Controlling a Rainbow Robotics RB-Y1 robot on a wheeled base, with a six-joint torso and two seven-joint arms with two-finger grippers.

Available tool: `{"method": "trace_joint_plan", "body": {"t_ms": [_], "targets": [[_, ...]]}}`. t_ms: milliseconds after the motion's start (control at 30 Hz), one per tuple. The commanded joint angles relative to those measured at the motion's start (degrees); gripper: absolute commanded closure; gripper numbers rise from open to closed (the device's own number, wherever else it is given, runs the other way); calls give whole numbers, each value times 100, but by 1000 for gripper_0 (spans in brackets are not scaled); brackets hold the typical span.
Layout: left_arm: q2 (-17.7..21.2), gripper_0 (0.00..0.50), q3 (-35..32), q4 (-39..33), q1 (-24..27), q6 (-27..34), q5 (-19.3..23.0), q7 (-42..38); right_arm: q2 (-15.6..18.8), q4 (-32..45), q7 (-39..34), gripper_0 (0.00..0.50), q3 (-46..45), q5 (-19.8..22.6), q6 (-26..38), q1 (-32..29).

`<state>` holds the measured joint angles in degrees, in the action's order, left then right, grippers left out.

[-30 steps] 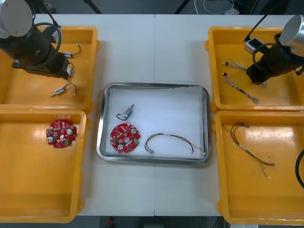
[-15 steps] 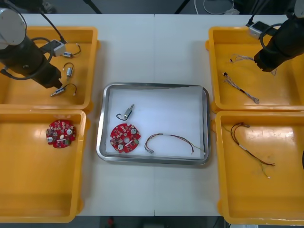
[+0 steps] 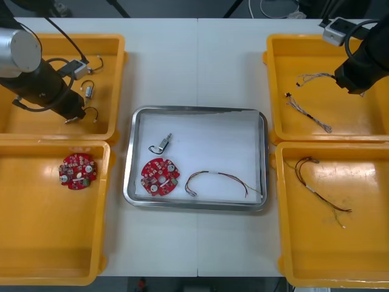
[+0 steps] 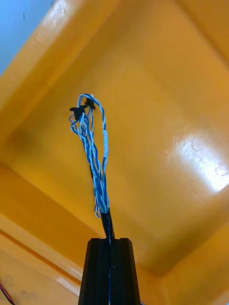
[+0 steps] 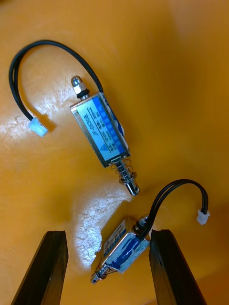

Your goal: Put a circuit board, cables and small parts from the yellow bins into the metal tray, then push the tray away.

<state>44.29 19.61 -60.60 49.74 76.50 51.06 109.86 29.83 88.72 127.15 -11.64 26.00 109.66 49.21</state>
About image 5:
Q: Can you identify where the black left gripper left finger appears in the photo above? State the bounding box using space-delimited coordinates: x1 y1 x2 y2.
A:
10 229 69 305

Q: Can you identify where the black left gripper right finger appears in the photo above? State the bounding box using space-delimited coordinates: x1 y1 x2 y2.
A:
148 229 208 305

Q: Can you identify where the metal solenoid with blue label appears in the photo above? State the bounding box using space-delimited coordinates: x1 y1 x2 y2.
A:
90 179 210 285
9 40 141 196

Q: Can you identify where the yellow-orange plastic bin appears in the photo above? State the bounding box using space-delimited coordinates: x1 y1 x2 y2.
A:
0 0 229 305

